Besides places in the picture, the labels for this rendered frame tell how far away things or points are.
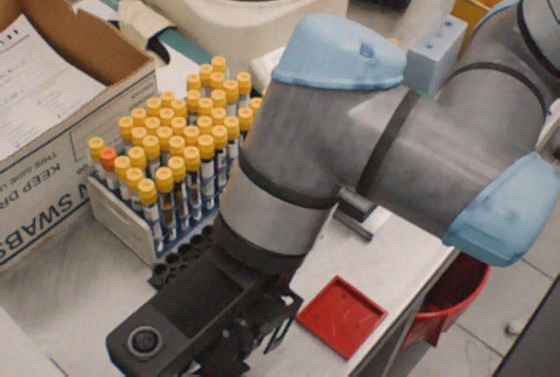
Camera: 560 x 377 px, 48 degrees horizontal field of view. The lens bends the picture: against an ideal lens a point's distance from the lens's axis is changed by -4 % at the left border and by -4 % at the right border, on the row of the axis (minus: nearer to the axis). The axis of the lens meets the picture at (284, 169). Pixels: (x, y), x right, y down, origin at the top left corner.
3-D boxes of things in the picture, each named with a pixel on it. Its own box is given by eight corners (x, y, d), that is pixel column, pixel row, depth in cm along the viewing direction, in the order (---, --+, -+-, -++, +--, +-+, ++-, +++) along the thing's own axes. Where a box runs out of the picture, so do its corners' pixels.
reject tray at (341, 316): (347, 362, 62) (348, 358, 61) (294, 320, 64) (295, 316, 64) (387, 316, 65) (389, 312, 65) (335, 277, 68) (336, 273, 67)
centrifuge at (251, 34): (253, 130, 81) (256, 54, 72) (130, 15, 95) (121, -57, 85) (384, 58, 92) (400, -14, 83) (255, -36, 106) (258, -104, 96)
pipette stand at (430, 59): (429, 124, 84) (448, 66, 76) (382, 101, 86) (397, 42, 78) (459, 84, 89) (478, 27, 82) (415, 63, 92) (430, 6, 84)
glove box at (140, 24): (169, 150, 78) (164, 92, 71) (53, 61, 87) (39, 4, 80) (239, 100, 84) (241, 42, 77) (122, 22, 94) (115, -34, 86)
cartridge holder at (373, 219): (371, 241, 71) (377, 222, 69) (307, 199, 75) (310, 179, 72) (397, 212, 74) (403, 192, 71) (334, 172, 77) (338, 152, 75)
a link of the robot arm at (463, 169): (589, 114, 41) (441, 36, 43) (550, 238, 34) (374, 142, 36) (536, 182, 47) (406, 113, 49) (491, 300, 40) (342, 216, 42)
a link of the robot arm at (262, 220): (303, 220, 40) (209, 151, 43) (275, 277, 42) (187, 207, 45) (357, 197, 46) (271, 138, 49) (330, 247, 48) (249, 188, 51)
